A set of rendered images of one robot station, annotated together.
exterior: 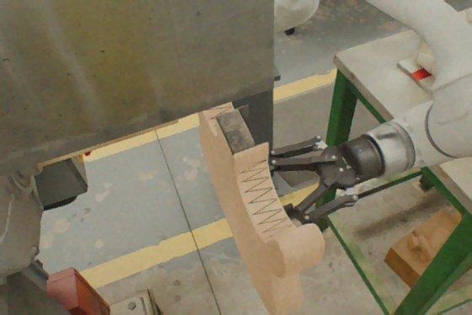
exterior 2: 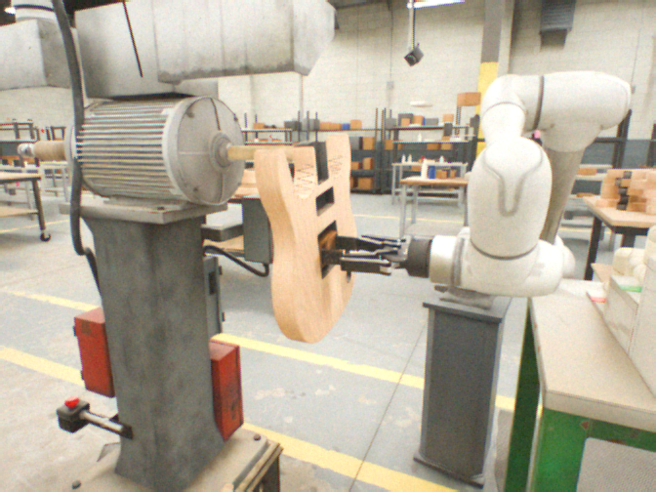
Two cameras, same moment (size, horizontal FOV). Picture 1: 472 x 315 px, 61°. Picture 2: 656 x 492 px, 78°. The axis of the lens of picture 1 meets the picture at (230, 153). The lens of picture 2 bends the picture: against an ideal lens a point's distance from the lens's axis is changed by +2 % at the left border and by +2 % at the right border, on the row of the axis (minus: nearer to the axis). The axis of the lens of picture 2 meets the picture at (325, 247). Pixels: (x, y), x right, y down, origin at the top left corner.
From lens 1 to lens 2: 0.70 m
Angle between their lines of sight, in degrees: 48
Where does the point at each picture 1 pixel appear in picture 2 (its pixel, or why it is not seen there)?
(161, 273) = (309, 471)
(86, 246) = (279, 415)
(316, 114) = (590, 455)
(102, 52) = (231, 27)
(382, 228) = not seen: outside the picture
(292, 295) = (285, 276)
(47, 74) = (214, 32)
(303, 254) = (264, 157)
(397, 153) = (444, 248)
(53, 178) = (257, 238)
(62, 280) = (226, 346)
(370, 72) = not seen: hidden behind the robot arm
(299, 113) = not seen: hidden behind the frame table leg
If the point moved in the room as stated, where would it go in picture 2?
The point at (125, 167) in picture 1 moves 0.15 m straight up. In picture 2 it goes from (355, 385) to (355, 360)
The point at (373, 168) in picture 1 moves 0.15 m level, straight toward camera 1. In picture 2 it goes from (420, 254) to (343, 262)
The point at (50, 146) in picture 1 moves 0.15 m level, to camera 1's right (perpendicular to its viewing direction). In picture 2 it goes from (206, 69) to (262, 59)
